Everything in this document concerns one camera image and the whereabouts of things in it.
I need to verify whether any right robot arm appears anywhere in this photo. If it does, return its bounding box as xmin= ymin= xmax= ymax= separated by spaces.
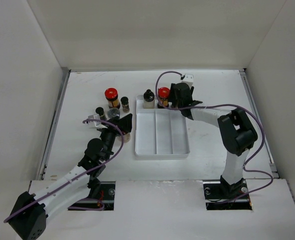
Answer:
xmin=168 ymin=82 xmax=258 ymax=201

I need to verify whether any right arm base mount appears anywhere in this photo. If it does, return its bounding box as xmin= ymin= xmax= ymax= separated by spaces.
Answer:
xmin=203 ymin=179 xmax=252 ymax=211

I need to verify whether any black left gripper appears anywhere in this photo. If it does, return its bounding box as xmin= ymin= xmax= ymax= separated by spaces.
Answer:
xmin=95 ymin=113 xmax=132 ymax=161

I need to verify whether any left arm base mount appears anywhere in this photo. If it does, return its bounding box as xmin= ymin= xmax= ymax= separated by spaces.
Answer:
xmin=68 ymin=181 xmax=116 ymax=211

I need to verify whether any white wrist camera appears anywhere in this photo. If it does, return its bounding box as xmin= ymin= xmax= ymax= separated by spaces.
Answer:
xmin=86 ymin=113 xmax=107 ymax=129
xmin=180 ymin=73 xmax=194 ymax=88

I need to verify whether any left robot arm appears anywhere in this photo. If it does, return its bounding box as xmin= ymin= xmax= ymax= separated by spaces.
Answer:
xmin=4 ymin=113 xmax=133 ymax=240

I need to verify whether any small black lid spice bottle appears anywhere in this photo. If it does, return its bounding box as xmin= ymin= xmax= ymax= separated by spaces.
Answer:
xmin=120 ymin=96 xmax=130 ymax=113

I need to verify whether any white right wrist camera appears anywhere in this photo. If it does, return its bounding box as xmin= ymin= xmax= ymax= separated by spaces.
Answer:
xmin=180 ymin=73 xmax=194 ymax=88

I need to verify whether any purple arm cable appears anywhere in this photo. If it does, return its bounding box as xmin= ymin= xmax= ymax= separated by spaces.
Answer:
xmin=155 ymin=70 xmax=274 ymax=204
xmin=3 ymin=118 xmax=125 ymax=223

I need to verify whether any white plastic organizer tray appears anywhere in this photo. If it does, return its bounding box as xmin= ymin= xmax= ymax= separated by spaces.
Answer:
xmin=134 ymin=95 xmax=190 ymax=160

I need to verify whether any red lid chili sauce jar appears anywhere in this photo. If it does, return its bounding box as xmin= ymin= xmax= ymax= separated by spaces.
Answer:
xmin=104 ymin=87 xmax=121 ymax=109

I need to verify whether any clear lid pepper grinder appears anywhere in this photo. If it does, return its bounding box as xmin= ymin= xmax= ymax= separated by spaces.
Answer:
xmin=107 ymin=107 xmax=121 ymax=119

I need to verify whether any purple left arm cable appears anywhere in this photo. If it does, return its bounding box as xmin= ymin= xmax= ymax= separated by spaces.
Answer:
xmin=3 ymin=118 xmax=125 ymax=223

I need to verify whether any white powder black cap bottle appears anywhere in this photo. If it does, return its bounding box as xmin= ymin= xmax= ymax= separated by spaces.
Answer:
xmin=143 ymin=89 xmax=155 ymax=109

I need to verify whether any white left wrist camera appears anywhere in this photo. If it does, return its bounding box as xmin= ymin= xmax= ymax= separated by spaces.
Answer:
xmin=86 ymin=113 xmax=107 ymax=129

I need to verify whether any black knob cap bottle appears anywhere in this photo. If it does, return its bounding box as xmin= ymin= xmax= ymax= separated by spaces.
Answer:
xmin=123 ymin=133 xmax=131 ymax=143

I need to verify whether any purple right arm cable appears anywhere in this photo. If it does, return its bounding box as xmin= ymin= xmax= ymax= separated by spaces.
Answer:
xmin=155 ymin=70 xmax=274 ymax=204

